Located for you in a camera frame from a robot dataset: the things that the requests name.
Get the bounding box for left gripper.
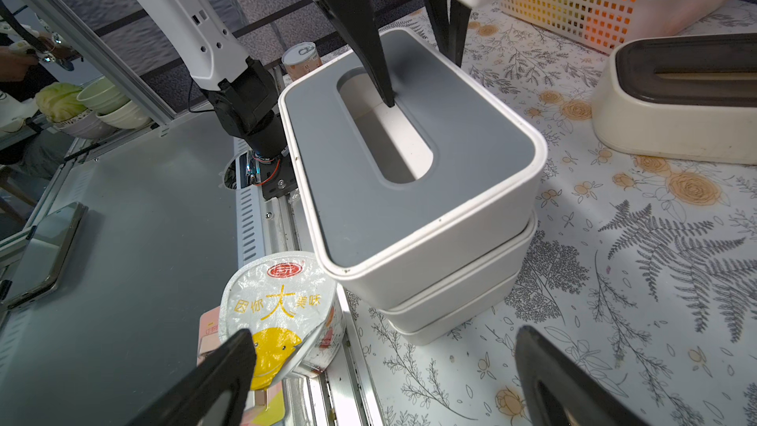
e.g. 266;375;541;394
317;0;471;108

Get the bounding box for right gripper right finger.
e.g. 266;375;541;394
515;325;645;425

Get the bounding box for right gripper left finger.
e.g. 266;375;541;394
129;329;257;425

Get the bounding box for white box grey lid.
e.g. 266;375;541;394
279;28;547;309
377;210;538;333

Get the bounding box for white box bamboo lid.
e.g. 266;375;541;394
390;272;520;346

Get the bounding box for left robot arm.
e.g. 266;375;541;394
137;0;472;171

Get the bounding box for pink packaged item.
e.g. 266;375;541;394
188;308;285;425

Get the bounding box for instant noodle cup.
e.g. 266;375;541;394
219;250;345;391

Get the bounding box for small white can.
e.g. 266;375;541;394
281;41;323;81

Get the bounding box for floral table cloth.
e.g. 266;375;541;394
349;4;756;425

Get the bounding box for white plastic fruit basket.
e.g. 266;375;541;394
502;0;727;54

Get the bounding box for black smartphone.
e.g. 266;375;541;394
1;202;88;312

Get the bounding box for stacked plates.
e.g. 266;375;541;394
52;77;152;140

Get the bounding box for cream box dark lid left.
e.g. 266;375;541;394
591;33;756;165

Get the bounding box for green cabbage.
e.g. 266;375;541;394
35;82;88;123

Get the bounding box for aluminium rail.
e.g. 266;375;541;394
216;139;385;425

